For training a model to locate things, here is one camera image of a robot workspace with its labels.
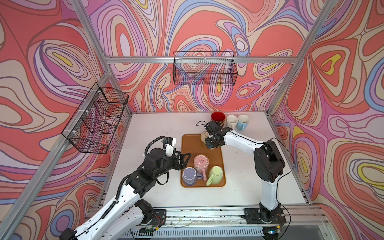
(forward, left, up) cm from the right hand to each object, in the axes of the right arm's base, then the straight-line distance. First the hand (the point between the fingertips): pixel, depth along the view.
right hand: (212, 145), depth 95 cm
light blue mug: (+16, -23, +4) cm, 28 cm away
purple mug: (-21, +15, +2) cm, 25 cm away
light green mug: (-22, +1, +5) cm, 23 cm away
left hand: (-16, +15, +19) cm, 29 cm away
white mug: (+18, -15, +3) cm, 24 cm away
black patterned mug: (+19, -7, +6) cm, 21 cm away
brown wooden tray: (+2, +14, -2) cm, 14 cm away
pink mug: (-15, +8, +7) cm, 19 cm away
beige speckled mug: (+5, +5, +4) cm, 8 cm away
